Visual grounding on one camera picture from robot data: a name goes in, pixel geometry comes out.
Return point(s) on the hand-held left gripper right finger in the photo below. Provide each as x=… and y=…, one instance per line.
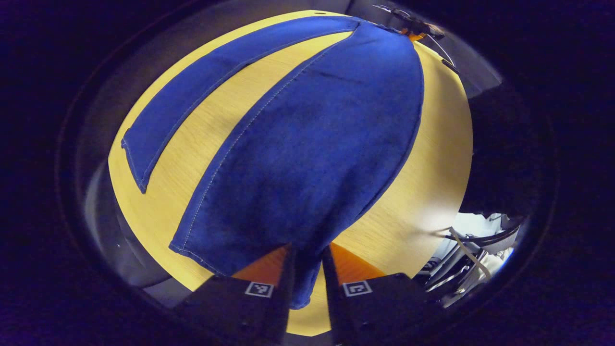
x=331, y=307

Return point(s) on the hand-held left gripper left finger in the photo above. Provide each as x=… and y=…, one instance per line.
x=287, y=307

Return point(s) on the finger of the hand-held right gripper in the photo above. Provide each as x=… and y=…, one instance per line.
x=415, y=36

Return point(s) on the blue denim jeans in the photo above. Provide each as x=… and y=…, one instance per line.
x=307, y=144

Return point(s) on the person's dark clothing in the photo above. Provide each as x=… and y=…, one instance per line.
x=504, y=144

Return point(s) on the black chair frame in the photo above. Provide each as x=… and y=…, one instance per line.
x=447, y=274

